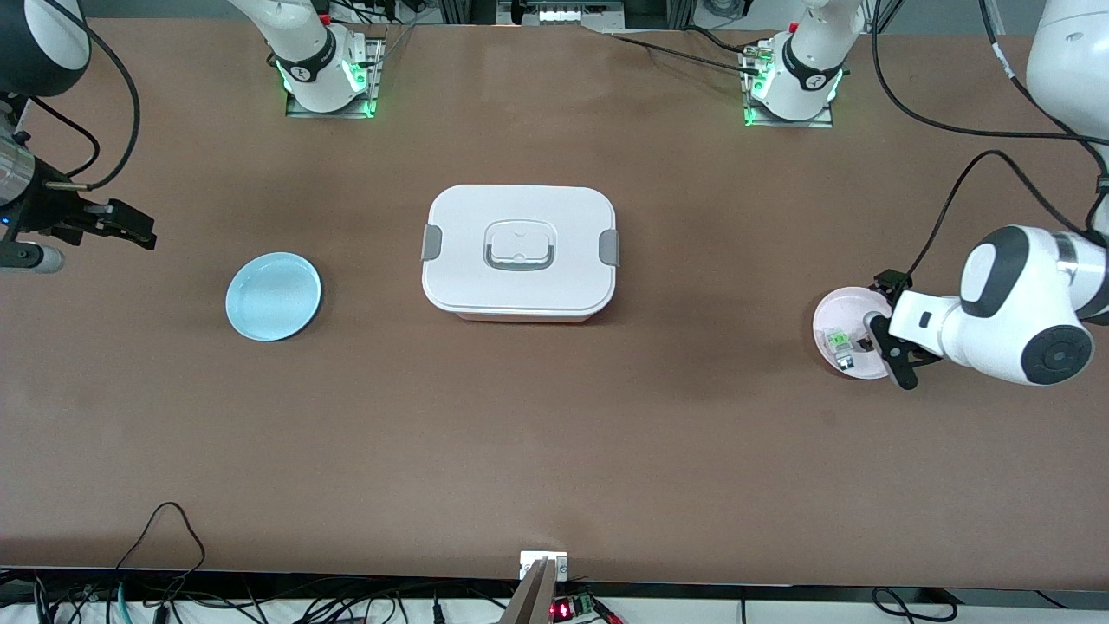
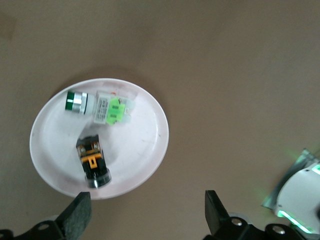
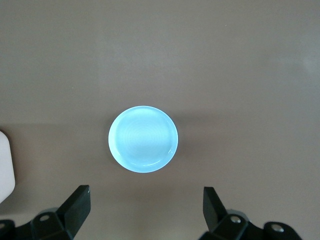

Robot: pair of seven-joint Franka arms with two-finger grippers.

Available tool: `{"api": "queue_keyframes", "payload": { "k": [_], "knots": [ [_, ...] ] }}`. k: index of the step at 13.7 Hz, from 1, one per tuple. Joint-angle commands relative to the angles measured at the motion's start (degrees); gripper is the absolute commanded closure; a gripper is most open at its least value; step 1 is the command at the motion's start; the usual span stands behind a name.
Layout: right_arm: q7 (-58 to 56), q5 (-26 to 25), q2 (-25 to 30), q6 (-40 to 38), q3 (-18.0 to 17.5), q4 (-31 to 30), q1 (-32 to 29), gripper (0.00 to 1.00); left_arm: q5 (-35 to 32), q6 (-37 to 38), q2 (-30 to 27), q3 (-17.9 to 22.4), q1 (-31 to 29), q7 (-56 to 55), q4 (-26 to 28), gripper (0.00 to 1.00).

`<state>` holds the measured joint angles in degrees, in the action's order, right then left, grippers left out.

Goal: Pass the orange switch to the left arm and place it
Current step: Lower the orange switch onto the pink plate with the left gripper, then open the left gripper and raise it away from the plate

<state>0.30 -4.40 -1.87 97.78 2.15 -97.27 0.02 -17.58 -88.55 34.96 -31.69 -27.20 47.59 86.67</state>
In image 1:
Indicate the light blue plate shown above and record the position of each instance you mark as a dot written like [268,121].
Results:
[273,299]

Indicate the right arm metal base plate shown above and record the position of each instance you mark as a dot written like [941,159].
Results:
[374,78]

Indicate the white lidded lunch box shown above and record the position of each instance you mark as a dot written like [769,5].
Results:
[520,286]

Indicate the pink plate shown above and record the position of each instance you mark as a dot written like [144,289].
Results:
[836,308]

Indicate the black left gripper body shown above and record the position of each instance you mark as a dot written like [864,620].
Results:
[883,287]

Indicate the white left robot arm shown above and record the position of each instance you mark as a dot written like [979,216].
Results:
[1014,303]

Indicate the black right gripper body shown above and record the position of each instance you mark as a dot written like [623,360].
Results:
[45,211]

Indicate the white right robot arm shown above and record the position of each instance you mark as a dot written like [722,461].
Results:
[308,52]

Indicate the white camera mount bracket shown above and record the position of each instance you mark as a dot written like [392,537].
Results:
[533,562]

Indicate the circuit board with red light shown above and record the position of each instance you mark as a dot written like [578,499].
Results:
[573,606]

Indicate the grey camera support bar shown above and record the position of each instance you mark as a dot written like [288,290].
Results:
[530,598]

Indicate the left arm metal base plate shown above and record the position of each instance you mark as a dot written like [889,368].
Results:
[823,121]

